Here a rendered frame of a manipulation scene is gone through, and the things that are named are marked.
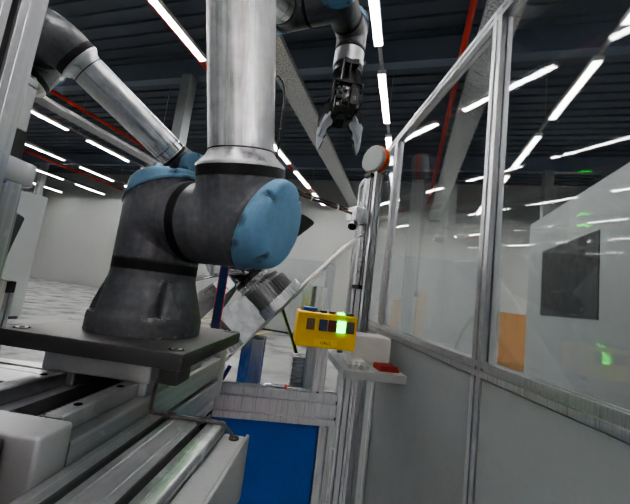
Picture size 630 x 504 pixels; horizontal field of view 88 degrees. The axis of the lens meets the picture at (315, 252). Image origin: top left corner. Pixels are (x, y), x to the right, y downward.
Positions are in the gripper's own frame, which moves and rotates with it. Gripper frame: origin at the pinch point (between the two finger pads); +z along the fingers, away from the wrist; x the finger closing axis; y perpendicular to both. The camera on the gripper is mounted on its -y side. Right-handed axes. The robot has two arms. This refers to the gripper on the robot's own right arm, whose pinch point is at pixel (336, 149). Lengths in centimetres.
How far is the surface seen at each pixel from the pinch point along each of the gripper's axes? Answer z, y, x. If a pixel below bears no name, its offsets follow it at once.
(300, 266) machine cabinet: -27, -776, 42
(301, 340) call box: 48.4, -9.5, -1.8
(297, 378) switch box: 73, -69, 4
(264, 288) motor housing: 37, -49, -15
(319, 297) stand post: 37, -60, 8
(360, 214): -6, -82, 27
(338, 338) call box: 46.8, -9.5, 7.8
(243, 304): 43, -46, -21
